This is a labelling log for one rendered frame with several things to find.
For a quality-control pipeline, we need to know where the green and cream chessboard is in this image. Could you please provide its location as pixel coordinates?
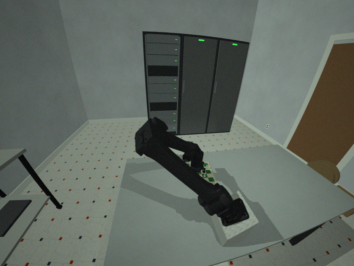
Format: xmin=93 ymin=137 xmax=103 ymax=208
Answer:
xmin=199 ymin=162 xmax=217 ymax=184

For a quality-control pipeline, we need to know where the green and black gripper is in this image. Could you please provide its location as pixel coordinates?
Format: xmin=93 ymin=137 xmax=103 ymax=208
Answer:
xmin=190 ymin=159 xmax=204 ymax=174

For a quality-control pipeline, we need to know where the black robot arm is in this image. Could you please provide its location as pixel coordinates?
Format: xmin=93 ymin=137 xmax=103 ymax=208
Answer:
xmin=134 ymin=117 xmax=249 ymax=226

